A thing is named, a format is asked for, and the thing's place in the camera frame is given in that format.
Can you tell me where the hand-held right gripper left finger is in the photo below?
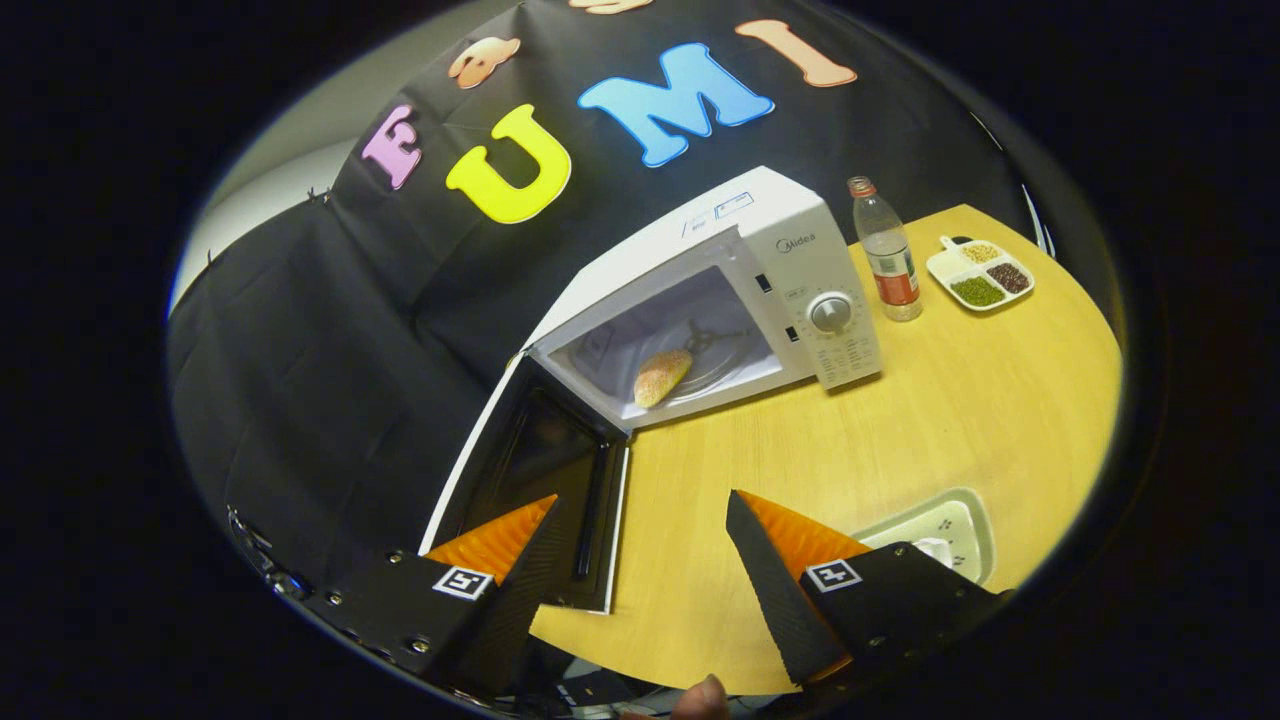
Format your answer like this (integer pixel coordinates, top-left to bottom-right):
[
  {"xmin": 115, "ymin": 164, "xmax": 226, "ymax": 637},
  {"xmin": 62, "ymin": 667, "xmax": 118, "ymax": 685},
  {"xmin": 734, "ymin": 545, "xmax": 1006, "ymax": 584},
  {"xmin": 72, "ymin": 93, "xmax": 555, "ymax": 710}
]
[{"xmin": 300, "ymin": 493, "xmax": 563, "ymax": 701}]

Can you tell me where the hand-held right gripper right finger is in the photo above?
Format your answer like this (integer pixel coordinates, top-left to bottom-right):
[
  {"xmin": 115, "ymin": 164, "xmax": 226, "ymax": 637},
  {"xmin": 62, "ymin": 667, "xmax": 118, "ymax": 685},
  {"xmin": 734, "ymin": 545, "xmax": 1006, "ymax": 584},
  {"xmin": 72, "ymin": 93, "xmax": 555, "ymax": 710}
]
[{"xmin": 725, "ymin": 488, "xmax": 1011, "ymax": 691}]

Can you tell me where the round bread bun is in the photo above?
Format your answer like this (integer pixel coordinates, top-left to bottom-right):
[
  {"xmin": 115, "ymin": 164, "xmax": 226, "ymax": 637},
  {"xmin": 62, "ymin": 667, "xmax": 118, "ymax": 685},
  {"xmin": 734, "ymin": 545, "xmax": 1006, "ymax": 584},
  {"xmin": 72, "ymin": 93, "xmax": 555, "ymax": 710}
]
[{"xmin": 633, "ymin": 347, "xmax": 694, "ymax": 409}]

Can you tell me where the white microwave oven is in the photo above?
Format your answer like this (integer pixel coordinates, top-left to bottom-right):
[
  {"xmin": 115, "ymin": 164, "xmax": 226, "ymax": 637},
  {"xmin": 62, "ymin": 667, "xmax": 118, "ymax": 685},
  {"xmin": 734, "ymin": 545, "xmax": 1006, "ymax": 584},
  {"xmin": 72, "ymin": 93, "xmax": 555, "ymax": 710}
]
[{"xmin": 418, "ymin": 165, "xmax": 885, "ymax": 614}]

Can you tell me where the pale green tray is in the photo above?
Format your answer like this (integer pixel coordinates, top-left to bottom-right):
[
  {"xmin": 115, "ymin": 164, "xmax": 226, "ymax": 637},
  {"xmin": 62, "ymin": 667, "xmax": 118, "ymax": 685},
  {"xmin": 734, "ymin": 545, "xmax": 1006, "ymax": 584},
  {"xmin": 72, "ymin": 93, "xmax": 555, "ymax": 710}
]
[{"xmin": 850, "ymin": 487, "xmax": 997, "ymax": 587}]

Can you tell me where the clear bottle with red label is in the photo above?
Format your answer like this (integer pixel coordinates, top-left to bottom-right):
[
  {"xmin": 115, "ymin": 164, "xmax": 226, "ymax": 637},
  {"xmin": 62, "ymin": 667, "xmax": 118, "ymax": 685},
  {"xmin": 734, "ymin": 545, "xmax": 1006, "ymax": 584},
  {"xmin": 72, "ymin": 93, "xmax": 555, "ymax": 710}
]
[{"xmin": 847, "ymin": 176, "xmax": 924, "ymax": 323}]

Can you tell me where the white divided plate with beans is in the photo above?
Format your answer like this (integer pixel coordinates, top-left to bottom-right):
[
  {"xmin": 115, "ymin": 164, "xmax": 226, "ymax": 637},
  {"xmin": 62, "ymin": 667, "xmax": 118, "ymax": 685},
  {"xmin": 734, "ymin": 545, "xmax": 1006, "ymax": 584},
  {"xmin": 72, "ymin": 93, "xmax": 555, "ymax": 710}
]
[{"xmin": 926, "ymin": 235, "xmax": 1036, "ymax": 313}]

